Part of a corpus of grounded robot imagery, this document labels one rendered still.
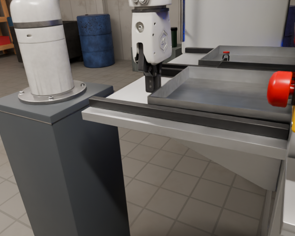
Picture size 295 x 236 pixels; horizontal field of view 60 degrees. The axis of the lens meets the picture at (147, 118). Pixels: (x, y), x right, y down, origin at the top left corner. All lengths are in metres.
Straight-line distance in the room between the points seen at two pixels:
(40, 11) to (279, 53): 0.78
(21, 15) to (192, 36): 0.94
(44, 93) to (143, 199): 1.05
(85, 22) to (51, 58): 4.00
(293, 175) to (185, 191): 1.32
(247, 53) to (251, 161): 0.58
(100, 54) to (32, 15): 4.06
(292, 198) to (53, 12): 0.63
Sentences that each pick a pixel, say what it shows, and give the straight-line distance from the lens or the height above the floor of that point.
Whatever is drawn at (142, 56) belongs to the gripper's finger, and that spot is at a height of 0.99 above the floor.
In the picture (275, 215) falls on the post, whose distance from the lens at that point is 0.50.
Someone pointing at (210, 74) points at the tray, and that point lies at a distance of 0.74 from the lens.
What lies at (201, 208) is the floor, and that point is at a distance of 1.57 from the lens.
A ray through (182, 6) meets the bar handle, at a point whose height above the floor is 1.05.
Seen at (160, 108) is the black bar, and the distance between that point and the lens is 0.50.
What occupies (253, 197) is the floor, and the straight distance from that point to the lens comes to 1.70.
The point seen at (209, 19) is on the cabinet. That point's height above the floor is 0.98.
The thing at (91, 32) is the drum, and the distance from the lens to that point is 4.69.
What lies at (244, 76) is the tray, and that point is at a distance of 0.72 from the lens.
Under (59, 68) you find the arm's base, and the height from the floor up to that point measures 0.94.
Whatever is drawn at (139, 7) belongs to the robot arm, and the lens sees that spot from 0.53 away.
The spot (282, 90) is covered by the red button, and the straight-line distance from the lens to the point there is 0.31.
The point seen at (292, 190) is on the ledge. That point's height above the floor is 0.88.
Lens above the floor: 1.10
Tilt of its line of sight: 25 degrees down
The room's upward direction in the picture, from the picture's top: 3 degrees counter-clockwise
